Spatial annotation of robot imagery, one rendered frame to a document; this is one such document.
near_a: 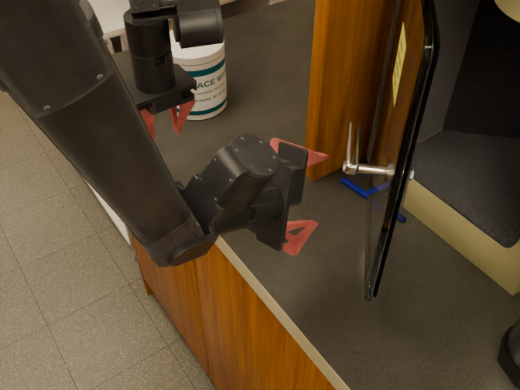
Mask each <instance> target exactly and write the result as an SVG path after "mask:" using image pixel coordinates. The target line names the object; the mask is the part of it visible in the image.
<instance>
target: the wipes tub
mask: <svg viewBox="0 0 520 390"><path fill-rule="evenodd" d="M169 34H170V41H171V50H172V53H173V63H177V64H179V65H180V66H181V67H182V68H183V69H184V70H185V71H186V72H187V73H188V74H189V75H190V76H191V77H193V78H194V79H195V80H196V81H197V90H196V91H195V90H194V89H191V90H190V91H192V92H193V93H194V95H195V105H194V106H193V108H192V110H191V111H190V113H189V115H188V116H187V118H186V119H187V120H204V119H207V118H212V117H214V116H215V115H218V114H219V113H221V112H222V111H223V110H224V108H225V107H226V104H227V82H226V64H225V51H224V41H223V43H220V44H214V45H208V46H197V47H191V48H185V49H181V48H180V44H179V42H177V43H176V42H175V39H174V35H173V31H172V30H171V31H169Z"/></svg>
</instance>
